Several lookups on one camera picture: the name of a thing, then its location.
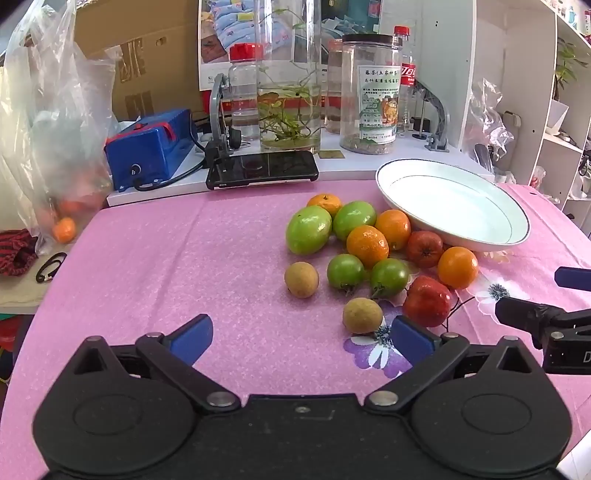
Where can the labelled jar with dark lid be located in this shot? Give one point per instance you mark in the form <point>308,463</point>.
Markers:
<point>369,92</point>

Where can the green tomato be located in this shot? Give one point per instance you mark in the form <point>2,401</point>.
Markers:
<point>389,277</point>
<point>346,272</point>

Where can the wall poster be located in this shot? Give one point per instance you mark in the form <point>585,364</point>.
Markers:
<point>217,37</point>

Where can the small red fruit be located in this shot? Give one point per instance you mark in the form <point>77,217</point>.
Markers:
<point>425,248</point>

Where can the tan longan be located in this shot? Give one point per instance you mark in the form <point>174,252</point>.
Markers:
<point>301,279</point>
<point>362,315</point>

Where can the large green fruit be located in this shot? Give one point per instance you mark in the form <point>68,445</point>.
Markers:
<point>308,229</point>

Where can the white plate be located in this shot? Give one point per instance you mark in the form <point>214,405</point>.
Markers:
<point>461,207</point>

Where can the potted plant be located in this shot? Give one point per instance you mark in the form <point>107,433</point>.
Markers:
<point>565,64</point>

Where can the glass vase with plant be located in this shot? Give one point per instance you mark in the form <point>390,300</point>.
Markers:
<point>286,115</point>

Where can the white shelf unit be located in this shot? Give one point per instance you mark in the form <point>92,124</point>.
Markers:
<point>531,69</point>

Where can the small orange with stem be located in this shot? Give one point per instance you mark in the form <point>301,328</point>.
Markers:
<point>324,203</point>

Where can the small gold card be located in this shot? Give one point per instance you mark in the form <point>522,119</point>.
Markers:
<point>331,154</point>

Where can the cola bottle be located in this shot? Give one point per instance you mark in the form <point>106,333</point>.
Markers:
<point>406,74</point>

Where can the blue plastic box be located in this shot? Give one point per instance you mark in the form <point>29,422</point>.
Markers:
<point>152,147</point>

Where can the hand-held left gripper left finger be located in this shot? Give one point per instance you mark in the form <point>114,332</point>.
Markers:
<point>191,334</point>

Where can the black smartphone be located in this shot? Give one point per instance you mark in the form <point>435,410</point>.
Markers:
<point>263,168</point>

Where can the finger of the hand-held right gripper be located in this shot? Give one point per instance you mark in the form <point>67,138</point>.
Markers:
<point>521,314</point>
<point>575,278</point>

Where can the large red fruit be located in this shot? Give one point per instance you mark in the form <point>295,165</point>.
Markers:
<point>427,301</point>

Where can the cardboard box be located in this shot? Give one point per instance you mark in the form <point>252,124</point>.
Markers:
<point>152,46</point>

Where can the pink floral tablecloth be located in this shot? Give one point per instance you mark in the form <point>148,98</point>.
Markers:
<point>184,277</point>

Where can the crumpled clear plastic bag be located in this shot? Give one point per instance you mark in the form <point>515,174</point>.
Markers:
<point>485,124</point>

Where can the clear plastic jar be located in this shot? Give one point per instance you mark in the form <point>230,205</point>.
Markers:
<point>333,92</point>

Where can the green oval fruit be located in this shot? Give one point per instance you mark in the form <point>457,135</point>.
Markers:
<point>354,220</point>

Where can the clear bottle with red cap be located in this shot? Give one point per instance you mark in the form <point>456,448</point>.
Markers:
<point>244,92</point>

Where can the red striped cloth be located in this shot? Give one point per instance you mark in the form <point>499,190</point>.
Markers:
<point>16,251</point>

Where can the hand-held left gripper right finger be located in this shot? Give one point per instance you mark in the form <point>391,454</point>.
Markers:
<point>411,334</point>

